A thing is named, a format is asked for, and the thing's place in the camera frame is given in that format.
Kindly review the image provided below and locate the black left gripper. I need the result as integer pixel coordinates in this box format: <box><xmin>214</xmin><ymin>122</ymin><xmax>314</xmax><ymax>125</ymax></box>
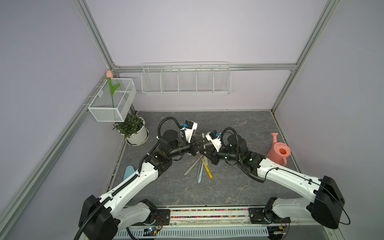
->
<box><xmin>169</xmin><ymin>135</ymin><xmax>208</xmax><ymax>159</ymax></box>

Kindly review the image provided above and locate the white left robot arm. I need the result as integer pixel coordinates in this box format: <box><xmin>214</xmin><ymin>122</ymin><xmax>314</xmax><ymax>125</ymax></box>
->
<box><xmin>74</xmin><ymin>129</ymin><xmax>213</xmax><ymax>240</ymax></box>

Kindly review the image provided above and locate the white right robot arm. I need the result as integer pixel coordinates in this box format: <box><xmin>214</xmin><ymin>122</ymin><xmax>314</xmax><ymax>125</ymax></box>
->
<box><xmin>206</xmin><ymin>133</ymin><xmax>346</xmax><ymax>229</ymax></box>

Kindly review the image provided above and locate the beige toothbrush holder tray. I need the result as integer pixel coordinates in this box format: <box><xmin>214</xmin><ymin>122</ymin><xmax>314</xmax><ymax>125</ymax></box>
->
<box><xmin>191</xmin><ymin>131</ymin><xmax>222</xmax><ymax>152</ymax></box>

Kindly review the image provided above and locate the yellow toothbrush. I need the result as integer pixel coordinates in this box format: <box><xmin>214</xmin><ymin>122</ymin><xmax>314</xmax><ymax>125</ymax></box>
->
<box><xmin>203</xmin><ymin>158</ymin><xmax>213</xmax><ymax>179</ymax></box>

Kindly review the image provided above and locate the grey toothbrush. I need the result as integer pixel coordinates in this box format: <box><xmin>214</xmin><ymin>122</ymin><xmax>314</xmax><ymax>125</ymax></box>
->
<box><xmin>196</xmin><ymin>161</ymin><xmax>202</xmax><ymax>180</ymax></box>

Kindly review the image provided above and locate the pink watering can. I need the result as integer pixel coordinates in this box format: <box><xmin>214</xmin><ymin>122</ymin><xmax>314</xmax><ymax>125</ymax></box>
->
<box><xmin>267</xmin><ymin>133</ymin><xmax>291</xmax><ymax>167</ymax></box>

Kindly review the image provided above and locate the potted green plant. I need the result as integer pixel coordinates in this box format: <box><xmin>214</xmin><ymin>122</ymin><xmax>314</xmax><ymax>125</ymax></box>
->
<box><xmin>114</xmin><ymin>115</ymin><xmax>149</xmax><ymax>147</ymax></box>

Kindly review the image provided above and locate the teal hand shovel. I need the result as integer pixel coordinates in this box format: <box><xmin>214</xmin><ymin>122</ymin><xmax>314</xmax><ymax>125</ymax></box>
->
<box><xmin>123</xmin><ymin>166</ymin><xmax>136</xmax><ymax>181</ymax></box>

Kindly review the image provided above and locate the artificial pink tulip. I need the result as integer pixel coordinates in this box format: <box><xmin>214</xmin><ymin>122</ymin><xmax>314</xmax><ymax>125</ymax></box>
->
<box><xmin>106</xmin><ymin>70</ymin><xmax>121</xmax><ymax>108</ymax></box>

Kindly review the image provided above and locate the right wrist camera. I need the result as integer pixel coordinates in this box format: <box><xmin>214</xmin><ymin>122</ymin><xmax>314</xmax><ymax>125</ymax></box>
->
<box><xmin>205</xmin><ymin>130</ymin><xmax>222</xmax><ymax>152</ymax></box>

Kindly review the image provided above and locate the long white wire shelf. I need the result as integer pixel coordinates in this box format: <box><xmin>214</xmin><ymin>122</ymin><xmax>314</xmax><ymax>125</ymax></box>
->
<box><xmin>141</xmin><ymin>62</ymin><xmax>232</xmax><ymax>95</ymax></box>

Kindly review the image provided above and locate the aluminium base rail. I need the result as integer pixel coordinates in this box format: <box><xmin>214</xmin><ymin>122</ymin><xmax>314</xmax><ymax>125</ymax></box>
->
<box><xmin>79</xmin><ymin>205</ymin><xmax>340</xmax><ymax>240</ymax></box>

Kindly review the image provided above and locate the white wire basket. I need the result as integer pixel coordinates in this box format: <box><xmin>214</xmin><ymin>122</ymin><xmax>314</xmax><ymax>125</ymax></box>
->
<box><xmin>88</xmin><ymin>78</ymin><xmax>137</xmax><ymax>123</ymax></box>

